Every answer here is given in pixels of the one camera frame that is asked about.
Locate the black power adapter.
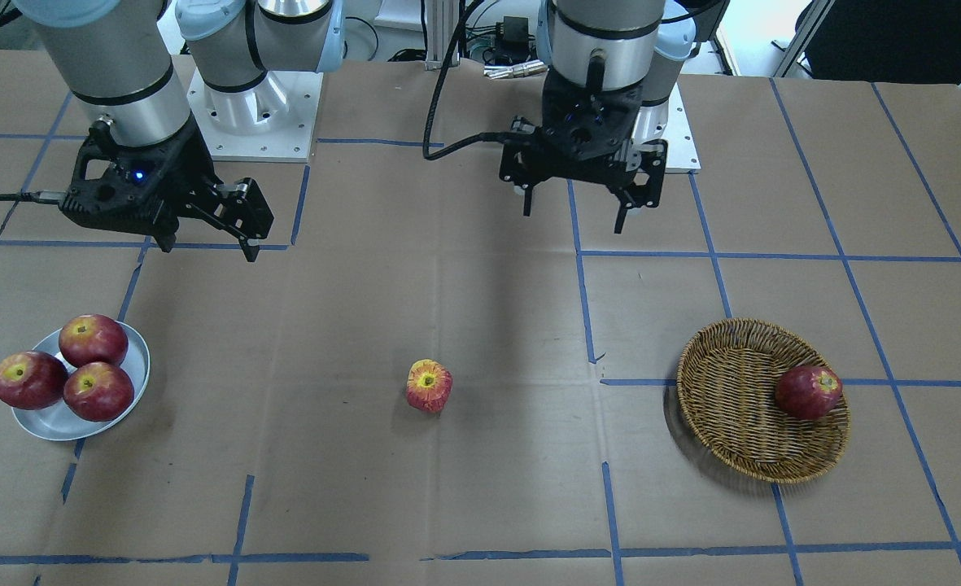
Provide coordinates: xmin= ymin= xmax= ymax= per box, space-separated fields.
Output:
xmin=496 ymin=15 xmax=530 ymax=50

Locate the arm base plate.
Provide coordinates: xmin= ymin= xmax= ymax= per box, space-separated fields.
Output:
xmin=187 ymin=72 xmax=324 ymax=164
xmin=632 ymin=83 xmax=702 ymax=173

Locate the light blue plate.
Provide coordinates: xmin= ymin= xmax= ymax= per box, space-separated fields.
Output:
xmin=11 ymin=322 xmax=151 ymax=441

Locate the dark red apple in basket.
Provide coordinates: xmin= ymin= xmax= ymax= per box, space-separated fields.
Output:
xmin=774 ymin=365 xmax=844 ymax=422

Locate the wicker basket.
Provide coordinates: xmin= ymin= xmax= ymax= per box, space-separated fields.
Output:
xmin=676 ymin=317 xmax=851 ymax=483

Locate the red apple on plate back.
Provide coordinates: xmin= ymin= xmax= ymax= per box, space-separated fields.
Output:
xmin=59 ymin=314 xmax=129 ymax=367

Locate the red apple on plate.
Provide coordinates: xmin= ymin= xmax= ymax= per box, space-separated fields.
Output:
xmin=0 ymin=350 xmax=68 ymax=409
xmin=59 ymin=314 xmax=129 ymax=367
xmin=63 ymin=362 xmax=135 ymax=422

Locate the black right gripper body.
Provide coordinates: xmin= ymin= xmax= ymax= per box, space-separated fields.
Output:
xmin=59 ymin=116 xmax=216 ymax=237

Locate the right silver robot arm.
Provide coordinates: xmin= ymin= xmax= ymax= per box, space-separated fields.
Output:
xmin=16 ymin=1 xmax=345 ymax=262

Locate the striped red yellow apple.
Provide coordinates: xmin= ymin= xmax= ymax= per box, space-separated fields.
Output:
xmin=405 ymin=359 xmax=453 ymax=414

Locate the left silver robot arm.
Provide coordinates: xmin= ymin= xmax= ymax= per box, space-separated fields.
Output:
xmin=500 ymin=1 xmax=728 ymax=233

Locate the red apple on plate front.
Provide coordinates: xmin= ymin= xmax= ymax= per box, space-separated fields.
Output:
xmin=63 ymin=362 xmax=135 ymax=422

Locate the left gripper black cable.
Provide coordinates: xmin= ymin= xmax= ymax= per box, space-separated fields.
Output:
xmin=422 ymin=0 xmax=522 ymax=160

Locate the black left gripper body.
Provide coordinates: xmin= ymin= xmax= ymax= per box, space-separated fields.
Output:
xmin=500 ymin=70 xmax=665 ymax=188

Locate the aluminium frame post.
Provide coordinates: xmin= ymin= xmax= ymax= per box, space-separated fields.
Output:
xmin=422 ymin=0 xmax=464 ymax=71

